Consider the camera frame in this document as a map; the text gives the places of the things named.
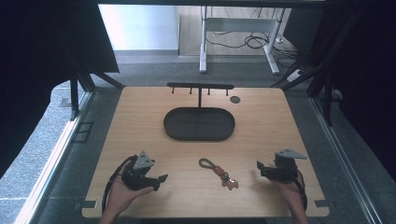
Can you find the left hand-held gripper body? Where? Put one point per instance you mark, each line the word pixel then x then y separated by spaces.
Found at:
pixel 137 180

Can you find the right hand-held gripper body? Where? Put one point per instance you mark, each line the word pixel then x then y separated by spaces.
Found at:
pixel 281 171

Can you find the black key rack with tray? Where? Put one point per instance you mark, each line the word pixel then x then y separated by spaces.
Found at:
pixel 199 124

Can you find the person's left hand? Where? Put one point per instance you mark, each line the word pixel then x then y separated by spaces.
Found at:
pixel 120 197

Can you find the person's right hand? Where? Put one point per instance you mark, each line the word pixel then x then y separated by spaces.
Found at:
pixel 294 194

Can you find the grey round table grommet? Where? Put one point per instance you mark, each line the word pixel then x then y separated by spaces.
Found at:
pixel 235 100

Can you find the white power strip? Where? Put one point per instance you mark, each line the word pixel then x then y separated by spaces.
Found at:
pixel 294 75

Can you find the black curtain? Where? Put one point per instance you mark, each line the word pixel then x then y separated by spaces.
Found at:
pixel 34 62
pixel 367 68

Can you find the grey table edge bracket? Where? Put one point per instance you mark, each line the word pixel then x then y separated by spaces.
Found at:
pixel 86 204

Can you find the aluminium rail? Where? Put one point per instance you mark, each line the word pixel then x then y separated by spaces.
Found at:
pixel 345 165
pixel 46 174

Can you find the black metal frame stand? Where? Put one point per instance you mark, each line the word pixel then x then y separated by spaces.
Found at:
pixel 323 74
pixel 81 84

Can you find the white desk frame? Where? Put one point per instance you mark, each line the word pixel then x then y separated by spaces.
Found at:
pixel 239 24

